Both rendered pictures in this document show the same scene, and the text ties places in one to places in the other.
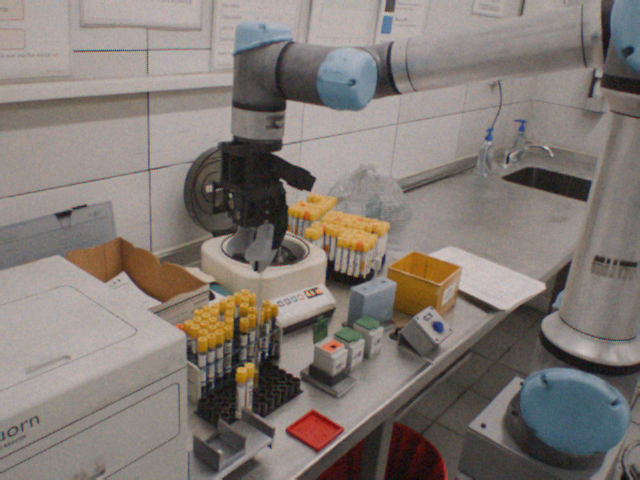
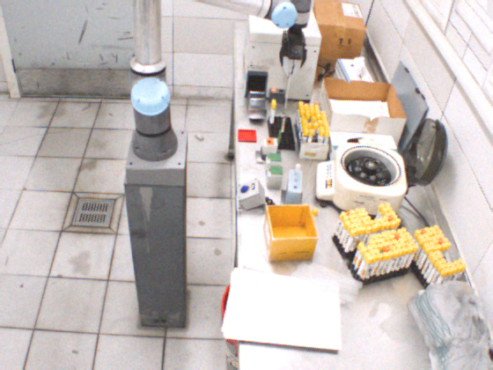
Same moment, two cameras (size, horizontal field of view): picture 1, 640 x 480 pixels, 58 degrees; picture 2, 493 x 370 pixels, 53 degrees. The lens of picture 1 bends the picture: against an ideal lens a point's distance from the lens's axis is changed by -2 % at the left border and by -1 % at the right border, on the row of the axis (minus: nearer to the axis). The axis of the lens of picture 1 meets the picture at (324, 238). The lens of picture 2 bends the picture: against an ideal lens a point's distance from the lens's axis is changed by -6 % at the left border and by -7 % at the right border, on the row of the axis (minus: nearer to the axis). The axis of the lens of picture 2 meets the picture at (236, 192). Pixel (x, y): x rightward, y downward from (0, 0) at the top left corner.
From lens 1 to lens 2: 2.24 m
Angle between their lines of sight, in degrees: 104
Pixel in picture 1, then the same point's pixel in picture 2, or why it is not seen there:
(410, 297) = (285, 218)
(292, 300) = (328, 172)
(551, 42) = not seen: outside the picture
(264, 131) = not seen: hidden behind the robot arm
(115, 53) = (458, 35)
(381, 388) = (245, 167)
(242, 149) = not seen: hidden behind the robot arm
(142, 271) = (384, 127)
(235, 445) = (254, 103)
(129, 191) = (434, 114)
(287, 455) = (245, 124)
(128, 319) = (266, 28)
